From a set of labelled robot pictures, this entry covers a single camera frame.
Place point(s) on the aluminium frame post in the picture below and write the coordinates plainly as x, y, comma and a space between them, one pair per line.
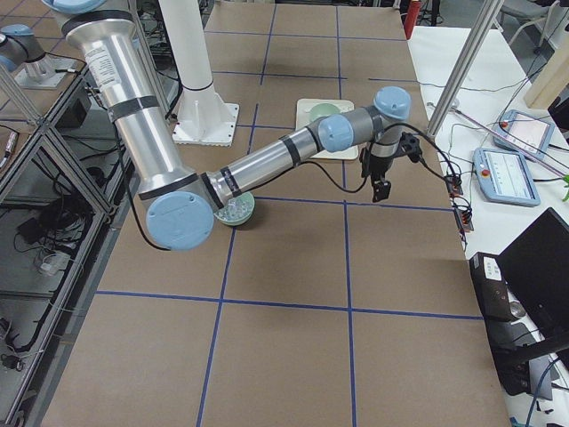
469, 51

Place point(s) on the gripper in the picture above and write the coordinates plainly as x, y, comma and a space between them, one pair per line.
380, 168

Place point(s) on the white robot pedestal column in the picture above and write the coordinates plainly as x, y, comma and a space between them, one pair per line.
185, 30

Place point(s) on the black box device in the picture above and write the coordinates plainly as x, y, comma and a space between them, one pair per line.
520, 358

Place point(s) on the near teach pendant tablet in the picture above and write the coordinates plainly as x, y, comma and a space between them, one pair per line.
503, 177

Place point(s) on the reacher grabber stick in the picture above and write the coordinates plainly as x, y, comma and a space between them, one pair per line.
512, 142

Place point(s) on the teach pendant tablet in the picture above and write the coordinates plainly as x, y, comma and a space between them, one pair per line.
503, 177
536, 131

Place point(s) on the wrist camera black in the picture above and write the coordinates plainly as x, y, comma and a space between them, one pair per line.
409, 146

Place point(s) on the green bowl with ice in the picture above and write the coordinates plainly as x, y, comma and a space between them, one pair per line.
237, 211

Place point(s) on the white pedestal base plate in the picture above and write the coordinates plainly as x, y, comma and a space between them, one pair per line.
204, 118

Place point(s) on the cream bear tray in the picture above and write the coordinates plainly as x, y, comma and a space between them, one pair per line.
302, 119

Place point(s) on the black laptop computer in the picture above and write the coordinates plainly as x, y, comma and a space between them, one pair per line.
535, 266

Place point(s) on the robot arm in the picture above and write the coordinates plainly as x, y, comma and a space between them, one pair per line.
181, 203

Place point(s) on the far teach pendant tablet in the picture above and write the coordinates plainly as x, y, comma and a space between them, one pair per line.
536, 131

